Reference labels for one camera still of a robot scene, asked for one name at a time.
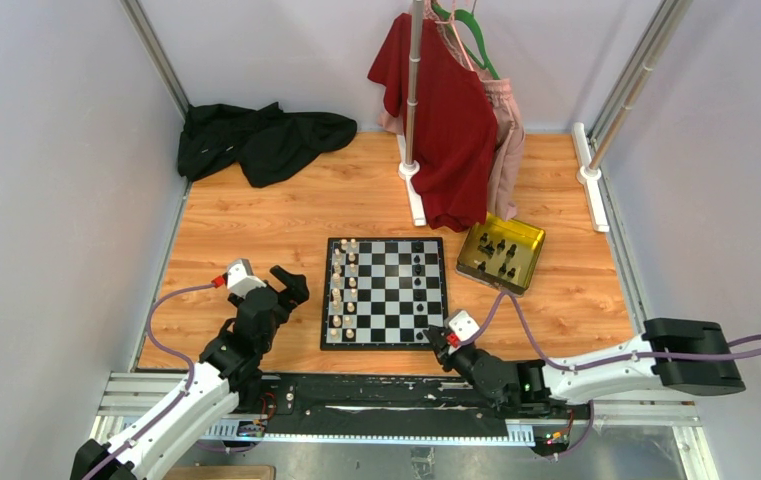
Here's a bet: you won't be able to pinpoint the black white chess board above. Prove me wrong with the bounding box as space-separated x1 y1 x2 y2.
320 236 450 351

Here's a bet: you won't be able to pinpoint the yellow metal tin box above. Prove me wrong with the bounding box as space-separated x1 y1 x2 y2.
456 213 546 296

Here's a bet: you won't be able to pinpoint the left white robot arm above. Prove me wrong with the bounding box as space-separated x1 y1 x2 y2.
70 259 310 479

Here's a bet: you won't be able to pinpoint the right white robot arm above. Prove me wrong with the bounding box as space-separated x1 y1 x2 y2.
424 312 745 418

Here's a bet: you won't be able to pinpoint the white chess pieces rows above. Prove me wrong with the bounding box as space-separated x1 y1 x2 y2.
326 238 358 343

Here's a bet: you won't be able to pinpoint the black cloth pile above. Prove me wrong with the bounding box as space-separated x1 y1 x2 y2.
177 102 358 188

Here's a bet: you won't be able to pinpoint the white clothes rack stand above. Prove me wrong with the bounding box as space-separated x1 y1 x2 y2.
397 0 427 227

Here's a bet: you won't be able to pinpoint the pink garment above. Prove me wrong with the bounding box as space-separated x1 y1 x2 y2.
377 0 527 223

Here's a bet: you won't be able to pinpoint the red shirt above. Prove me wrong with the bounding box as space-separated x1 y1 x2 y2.
367 13 501 233

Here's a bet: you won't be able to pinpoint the right white rack foot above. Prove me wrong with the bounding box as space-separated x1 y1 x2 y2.
570 0 693 234

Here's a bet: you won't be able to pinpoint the green clothes hanger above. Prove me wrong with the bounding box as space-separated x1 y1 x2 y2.
430 1 500 80

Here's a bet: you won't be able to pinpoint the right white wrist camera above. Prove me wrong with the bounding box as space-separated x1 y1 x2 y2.
445 310 481 348

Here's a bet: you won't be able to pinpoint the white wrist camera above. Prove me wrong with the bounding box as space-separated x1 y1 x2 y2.
225 258 267 299
445 310 481 348

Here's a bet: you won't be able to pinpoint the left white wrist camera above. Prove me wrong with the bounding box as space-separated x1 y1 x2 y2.
225 258 267 299

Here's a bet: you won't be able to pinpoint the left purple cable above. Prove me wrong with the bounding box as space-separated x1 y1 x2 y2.
81 276 226 480

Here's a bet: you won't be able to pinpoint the purple cable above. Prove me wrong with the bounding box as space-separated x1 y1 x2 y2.
446 290 761 458
81 276 226 480

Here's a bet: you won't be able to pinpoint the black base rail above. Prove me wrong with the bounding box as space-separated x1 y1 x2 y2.
226 372 591 445

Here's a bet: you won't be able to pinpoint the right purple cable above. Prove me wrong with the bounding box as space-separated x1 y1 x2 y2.
446 290 761 458

